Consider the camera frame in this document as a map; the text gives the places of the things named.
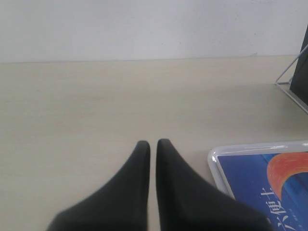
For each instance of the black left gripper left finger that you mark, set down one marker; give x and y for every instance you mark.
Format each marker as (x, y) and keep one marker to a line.
(120, 205)

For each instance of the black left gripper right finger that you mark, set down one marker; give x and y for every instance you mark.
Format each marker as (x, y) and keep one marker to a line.
(187, 202)

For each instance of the blue moon cover book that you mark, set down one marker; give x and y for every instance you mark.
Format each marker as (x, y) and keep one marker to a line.
(274, 184)

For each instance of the white plastic tray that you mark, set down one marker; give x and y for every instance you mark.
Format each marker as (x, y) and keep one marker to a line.
(247, 149)

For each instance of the white wire book rack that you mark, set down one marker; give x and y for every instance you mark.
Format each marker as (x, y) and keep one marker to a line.
(282, 85)

